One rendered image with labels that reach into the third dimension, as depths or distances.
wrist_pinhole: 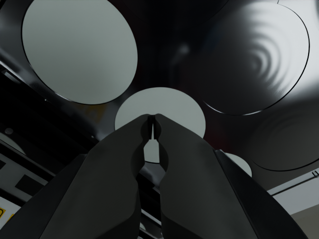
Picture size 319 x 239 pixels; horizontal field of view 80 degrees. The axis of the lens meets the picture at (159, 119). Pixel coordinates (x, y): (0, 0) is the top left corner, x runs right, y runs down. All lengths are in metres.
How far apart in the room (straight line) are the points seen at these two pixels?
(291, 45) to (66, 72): 0.20
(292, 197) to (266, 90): 0.32
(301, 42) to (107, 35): 0.17
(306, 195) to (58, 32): 0.50
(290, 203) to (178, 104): 0.38
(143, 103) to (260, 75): 0.12
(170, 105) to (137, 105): 0.03
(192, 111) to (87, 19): 0.13
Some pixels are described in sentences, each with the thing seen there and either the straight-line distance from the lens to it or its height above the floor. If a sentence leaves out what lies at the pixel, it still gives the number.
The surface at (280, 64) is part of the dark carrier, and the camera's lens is 0.21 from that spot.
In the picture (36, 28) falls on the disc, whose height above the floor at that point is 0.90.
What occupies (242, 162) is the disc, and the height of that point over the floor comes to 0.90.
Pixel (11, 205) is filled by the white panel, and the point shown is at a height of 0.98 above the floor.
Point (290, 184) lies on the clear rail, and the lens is 0.32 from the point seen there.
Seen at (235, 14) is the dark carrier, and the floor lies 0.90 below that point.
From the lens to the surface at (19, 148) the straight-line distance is 0.22.
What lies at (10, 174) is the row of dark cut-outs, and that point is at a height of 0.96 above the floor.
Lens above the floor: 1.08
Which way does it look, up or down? 59 degrees down
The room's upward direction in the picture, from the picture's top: 179 degrees counter-clockwise
